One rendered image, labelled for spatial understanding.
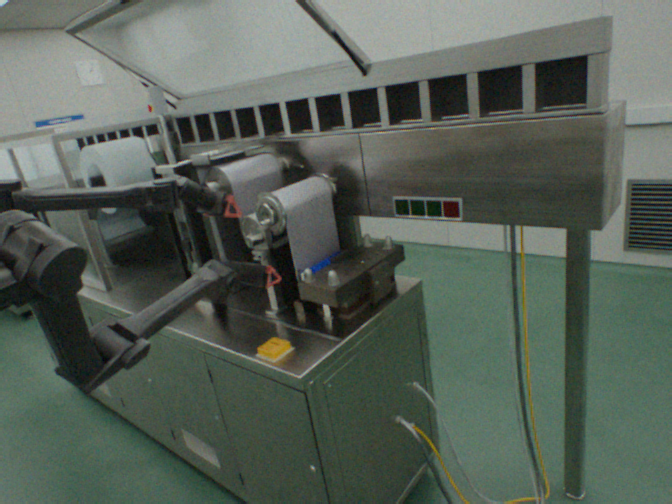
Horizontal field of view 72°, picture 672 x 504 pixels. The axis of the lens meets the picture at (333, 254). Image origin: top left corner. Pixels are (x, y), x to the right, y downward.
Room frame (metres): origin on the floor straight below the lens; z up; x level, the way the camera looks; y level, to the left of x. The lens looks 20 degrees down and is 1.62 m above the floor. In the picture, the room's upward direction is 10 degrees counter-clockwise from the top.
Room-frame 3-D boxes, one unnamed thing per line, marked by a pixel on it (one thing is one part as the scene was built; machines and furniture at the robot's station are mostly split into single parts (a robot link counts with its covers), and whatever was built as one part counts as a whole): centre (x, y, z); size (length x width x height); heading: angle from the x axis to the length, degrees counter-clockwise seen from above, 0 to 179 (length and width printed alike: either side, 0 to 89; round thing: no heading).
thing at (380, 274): (1.44, -0.14, 0.96); 0.10 x 0.03 x 0.11; 137
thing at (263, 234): (1.49, 0.23, 1.05); 0.06 x 0.05 x 0.31; 137
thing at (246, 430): (2.17, 0.83, 0.43); 2.52 x 0.64 x 0.86; 47
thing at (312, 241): (1.54, 0.05, 1.11); 0.23 x 0.01 x 0.18; 137
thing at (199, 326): (2.16, 0.84, 0.88); 2.52 x 0.66 x 0.04; 47
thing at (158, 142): (2.06, 0.64, 1.50); 0.14 x 0.14 x 0.06
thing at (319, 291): (1.49, -0.06, 1.00); 0.40 x 0.16 x 0.06; 137
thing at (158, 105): (1.89, 0.57, 1.66); 0.07 x 0.07 x 0.10; 25
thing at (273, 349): (1.22, 0.22, 0.91); 0.07 x 0.07 x 0.02; 47
